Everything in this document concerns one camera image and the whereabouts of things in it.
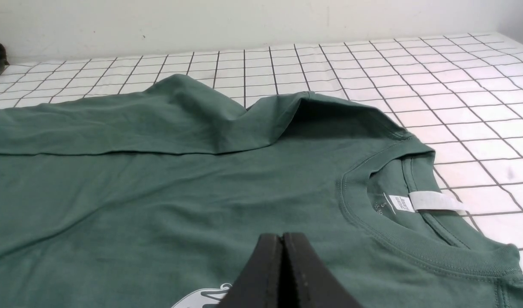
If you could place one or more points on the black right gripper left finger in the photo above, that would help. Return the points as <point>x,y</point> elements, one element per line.
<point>257,286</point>

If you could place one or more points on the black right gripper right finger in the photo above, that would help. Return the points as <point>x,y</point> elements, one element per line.
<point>307,282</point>

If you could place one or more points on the green long-sleeve top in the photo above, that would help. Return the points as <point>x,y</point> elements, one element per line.
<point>156,199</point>

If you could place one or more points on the white grid-pattern tablecloth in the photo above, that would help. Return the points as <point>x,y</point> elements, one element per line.
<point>460,94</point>

